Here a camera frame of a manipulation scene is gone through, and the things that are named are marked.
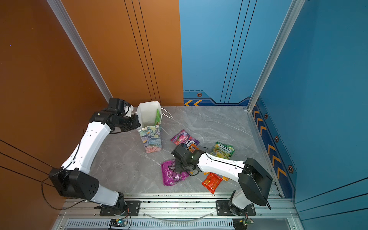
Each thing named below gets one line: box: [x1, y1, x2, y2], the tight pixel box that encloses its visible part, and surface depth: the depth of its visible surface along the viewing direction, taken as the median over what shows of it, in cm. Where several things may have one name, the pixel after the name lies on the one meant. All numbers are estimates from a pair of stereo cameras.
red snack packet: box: [201, 172, 223, 195], surface depth 82 cm
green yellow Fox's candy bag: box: [209, 141, 235, 160], surface depth 95 cm
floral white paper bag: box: [136, 101, 163, 154], surface depth 88 cm
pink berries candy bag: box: [170, 129, 200, 149], surface depth 99 cm
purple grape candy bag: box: [161, 159, 189, 186], surface depth 79 cm
